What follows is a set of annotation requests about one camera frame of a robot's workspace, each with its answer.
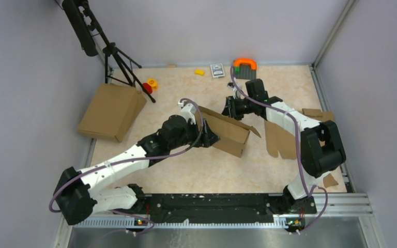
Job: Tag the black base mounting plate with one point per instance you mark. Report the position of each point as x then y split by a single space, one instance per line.
217 208

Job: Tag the folded cardboard box left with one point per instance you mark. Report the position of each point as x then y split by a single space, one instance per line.
111 112

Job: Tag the small yellow block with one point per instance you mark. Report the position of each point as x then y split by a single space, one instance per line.
199 72

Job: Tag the aluminium frame rail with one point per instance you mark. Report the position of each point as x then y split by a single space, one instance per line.
347 221

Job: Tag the grey plate with orange arch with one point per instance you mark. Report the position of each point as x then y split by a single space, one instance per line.
245 68

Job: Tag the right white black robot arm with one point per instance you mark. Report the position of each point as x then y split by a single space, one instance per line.
319 148

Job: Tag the large cardboard box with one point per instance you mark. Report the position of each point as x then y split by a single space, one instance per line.
233 134

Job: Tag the flat cardboard sheet right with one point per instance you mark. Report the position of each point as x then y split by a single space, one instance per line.
281 142

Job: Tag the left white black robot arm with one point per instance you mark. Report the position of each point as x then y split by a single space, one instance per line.
81 193

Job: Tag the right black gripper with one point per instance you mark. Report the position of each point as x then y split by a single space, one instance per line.
230 109

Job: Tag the black tripod stand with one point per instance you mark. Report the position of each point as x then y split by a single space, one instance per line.
94 42

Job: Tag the red yellow toy block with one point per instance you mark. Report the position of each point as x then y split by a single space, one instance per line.
151 85

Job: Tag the playing card deck box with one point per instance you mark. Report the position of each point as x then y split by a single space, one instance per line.
217 71

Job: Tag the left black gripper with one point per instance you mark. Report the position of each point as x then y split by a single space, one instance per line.
209 137

